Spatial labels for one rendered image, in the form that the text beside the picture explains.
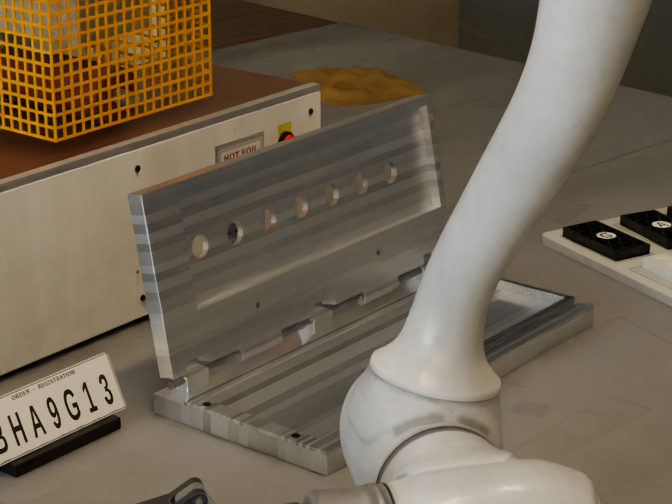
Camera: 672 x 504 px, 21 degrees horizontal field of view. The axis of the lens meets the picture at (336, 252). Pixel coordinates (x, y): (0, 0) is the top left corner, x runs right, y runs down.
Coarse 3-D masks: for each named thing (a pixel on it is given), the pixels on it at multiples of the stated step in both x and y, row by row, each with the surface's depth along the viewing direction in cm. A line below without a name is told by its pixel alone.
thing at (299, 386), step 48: (288, 336) 182; (336, 336) 182; (384, 336) 182; (528, 336) 181; (192, 384) 170; (240, 384) 171; (288, 384) 171; (336, 384) 171; (240, 432) 163; (288, 432) 161; (336, 432) 161
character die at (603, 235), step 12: (564, 228) 213; (576, 228) 213; (588, 228) 212; (600, 228) 213; (612, 228) 212; (576, 240) 211; (588, 240) 209; (600, 240) 209; (612, 240) 209; (624, 240) 209; (636, 240) 209; (600, 252) 207; (612, 252) 206; (624, 252) 206; (636, 252) 207; (648, 252) 208
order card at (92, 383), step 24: (96, 360) 167; (48, 384) 162; (72, 384) 164; (96, 384) 166; (0, 408) 158; (24, 408) 160; (48, 408) 162; (72, 408) 164; (96, 408) 166; (120, 408) 168; (0, 432) 158; (24, 432) 159; (48, 432) 161; (72, 432) 163; (0, 456) 157
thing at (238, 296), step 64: (320, 128) 184; (384, 128) 191; (192, 192) 170; (256, 192) 176; (320, 192) 184; (384, 192) 192; (192, 256) 170; (256, 256) 177; (320, 256) 183; (384, 256) 190; (192, 320) 169; (256, 320) 175
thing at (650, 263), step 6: (648, 258) 203; (654, 258) 203; (660, 258) 203; (666, 258) 203; (648, 264) 202; (654, 264) 201; (660, 264) 201; (666, 264) 202; (654, 270) 202; (660, 270) 201; (666, 270) 200; (660, 276) 201; (666, 276) 200
